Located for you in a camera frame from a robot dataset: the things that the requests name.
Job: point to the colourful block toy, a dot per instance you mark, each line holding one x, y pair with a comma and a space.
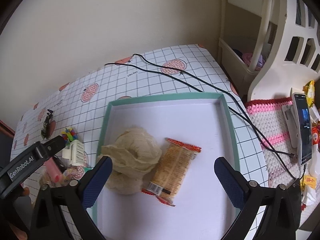
69, 135

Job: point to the pink white crochet mat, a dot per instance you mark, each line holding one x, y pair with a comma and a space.
268, 117

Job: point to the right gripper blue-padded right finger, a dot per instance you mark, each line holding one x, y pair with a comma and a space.
282, 204

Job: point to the orange snack packet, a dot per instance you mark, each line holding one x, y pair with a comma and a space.
171, 170

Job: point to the cream dotted cloth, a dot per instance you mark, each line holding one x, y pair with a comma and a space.
134, 154

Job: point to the white shelf rack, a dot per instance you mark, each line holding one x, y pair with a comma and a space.
247, 32

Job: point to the yellow snack wrapper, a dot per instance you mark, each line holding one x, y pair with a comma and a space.
309, 90

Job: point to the dark camouflage toy figure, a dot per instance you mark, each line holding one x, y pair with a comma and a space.
45, 132

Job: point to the cream hair claw clip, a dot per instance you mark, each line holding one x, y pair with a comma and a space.
75, 154

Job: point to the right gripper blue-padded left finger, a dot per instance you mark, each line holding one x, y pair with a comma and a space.
48, 221

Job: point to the smartphone on stand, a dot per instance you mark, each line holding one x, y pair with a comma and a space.
302, 114

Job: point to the white phone stand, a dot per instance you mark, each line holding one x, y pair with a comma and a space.
291, 122

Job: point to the grid pattern tablecloth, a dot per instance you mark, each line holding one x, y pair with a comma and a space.
82, 104

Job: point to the teal shallow cardboard box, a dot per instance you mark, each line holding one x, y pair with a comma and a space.
163, 150

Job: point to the pink hair roller clip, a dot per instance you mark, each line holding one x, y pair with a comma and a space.
54, 172

